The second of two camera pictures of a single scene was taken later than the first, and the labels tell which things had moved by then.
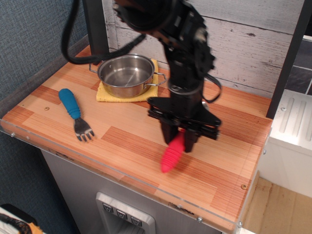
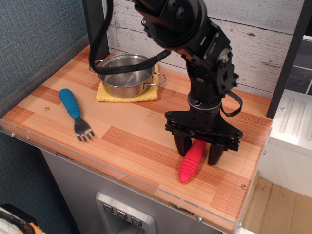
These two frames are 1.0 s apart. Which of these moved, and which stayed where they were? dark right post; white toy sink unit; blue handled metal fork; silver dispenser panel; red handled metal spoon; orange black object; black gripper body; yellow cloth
Moved: red handled metal spoon; black gripper body
Stayed: yellow cloth; blue handled metal fork; silver dispenser panel; dark right post; orange black object; white toy sink unit
